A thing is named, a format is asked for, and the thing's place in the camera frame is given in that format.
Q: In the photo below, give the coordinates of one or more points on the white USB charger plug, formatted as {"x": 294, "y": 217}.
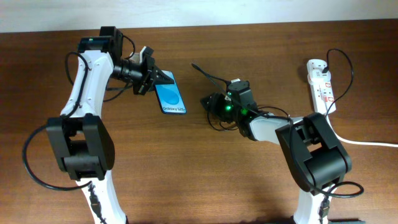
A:
{"x": 317, "y": 77}

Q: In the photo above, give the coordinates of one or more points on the white power strip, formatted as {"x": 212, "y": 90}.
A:
{"x": 322, "y": 94}

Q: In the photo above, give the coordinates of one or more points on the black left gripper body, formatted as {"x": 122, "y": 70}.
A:
{"x": 142, "y": 84}

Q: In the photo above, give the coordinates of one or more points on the blue Galaxy smartphone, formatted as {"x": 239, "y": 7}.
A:
{"x": 169, "y": 97}

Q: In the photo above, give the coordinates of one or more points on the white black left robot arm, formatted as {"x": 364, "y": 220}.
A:
{"x": 82, "y": 145}

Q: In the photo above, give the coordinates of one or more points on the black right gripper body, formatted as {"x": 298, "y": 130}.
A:
{"x": 217, "y": 104}

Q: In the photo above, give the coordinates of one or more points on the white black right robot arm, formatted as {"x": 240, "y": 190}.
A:
{"x": 316, "y": 159}

